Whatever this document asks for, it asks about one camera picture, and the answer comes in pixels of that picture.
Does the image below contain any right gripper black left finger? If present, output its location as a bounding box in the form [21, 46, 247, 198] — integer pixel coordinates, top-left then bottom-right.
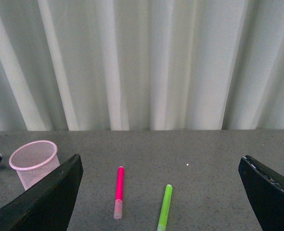
[0, 154, 83, 231]

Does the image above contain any green marker pen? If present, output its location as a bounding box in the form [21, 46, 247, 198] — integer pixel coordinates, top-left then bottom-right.
[157, 184, 173, 231]

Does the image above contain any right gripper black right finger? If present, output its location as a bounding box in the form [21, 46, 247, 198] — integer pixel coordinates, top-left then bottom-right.
[238, 155, 284, 231]

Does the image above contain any pink mesh cup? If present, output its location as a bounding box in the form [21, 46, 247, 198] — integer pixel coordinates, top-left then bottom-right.
[9, 140, 60, 190]

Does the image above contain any white pleated curtain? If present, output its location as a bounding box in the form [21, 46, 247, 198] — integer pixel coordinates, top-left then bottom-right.
[0, 0, 284, 131]

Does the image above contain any pink marker pen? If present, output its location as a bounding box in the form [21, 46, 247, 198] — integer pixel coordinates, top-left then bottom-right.
[113, 166, 125, 220]

